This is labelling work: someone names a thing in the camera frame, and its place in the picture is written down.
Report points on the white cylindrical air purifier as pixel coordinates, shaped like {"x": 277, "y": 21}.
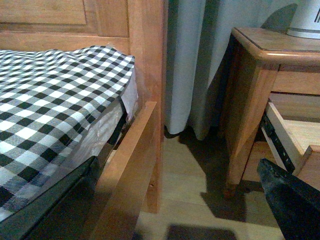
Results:
{"x": 306, "y": 20}

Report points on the wooden drawer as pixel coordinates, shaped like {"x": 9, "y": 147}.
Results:
{"x": 291, "y": 126}

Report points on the wooden nightstand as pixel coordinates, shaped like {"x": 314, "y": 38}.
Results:
{"x": 263, "y": 62}

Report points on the grey curtain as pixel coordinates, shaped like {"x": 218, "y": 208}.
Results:
{"x": 199, "y": 53}

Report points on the black white checkered sheet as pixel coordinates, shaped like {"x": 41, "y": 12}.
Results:
{"x": 48, "y": 101}

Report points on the wooden bed frame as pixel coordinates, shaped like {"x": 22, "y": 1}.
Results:
{"x": 107, "y": 203}

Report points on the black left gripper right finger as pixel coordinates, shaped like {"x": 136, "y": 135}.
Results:
{"x": 295, "y": 204}

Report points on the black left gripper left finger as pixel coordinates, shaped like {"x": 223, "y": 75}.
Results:
{"x": 21, "y": 223}

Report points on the plastic wrapped mattress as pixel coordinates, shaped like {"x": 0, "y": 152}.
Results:
{"x": 94, "y": 140}

